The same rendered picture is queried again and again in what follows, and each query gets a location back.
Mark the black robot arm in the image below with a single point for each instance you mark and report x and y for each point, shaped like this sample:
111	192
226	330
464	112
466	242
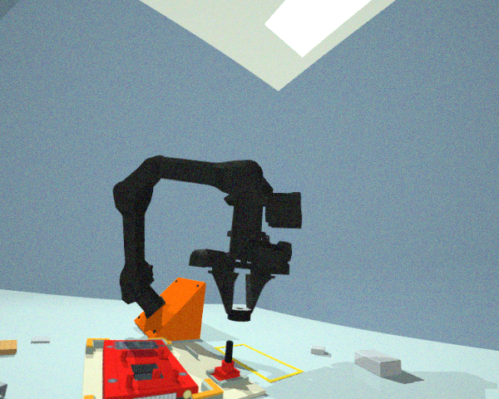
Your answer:
248	191

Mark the black and white wheel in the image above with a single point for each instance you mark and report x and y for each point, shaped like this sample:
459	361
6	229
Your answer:
240	314

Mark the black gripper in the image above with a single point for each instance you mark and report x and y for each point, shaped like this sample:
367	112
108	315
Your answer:
223	265

